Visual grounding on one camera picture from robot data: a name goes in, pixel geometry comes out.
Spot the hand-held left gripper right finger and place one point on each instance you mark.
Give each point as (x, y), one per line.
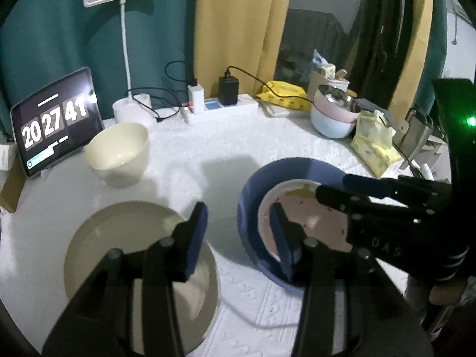
(280, 241)

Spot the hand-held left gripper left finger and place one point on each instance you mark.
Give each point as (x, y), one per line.
(197, 238)

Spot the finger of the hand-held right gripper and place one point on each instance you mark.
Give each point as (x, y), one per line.
(364, 183)
(334, 197)

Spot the white bowl with pink inside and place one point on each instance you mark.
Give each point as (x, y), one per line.
(297, 204)

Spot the large blue bowl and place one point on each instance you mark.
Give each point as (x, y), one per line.
(253, 193)

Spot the beige plate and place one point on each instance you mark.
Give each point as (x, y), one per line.
(104, 238)

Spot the person's right hand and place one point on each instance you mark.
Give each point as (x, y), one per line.
(446, 293)

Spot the yellow tissue pack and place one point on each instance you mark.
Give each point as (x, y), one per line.
(372, 148)

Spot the small light blue bowl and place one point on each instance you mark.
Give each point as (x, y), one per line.
(331, 128)

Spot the grey metal box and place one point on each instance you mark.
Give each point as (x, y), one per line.
(416, 130)

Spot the small metal bowl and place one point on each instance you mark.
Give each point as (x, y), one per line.
(334, 95)

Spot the cream bowl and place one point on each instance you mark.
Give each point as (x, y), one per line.
(122, 171)

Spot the yellow wipes pack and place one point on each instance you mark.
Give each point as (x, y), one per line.
(286, 95)

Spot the beige woven basket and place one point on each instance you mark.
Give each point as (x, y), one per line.
(316, 80)

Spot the white power strip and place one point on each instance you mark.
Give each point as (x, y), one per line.
(238, 108)

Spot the white charger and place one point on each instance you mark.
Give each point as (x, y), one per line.
(196, 96)

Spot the black charger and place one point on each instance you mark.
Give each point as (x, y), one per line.
(228, 91)

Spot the tablet showing clock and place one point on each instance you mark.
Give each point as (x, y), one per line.
(55, 119)

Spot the cardboard box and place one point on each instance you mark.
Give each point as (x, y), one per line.
(13, 189)

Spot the yellow curtain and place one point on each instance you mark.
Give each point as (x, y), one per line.
(238, 26)

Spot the small white box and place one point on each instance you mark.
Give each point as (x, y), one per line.
(6, 156)

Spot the teal curtain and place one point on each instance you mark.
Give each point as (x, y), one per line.
(55, 37)

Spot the black metal frame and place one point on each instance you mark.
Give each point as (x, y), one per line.
(372, 26)

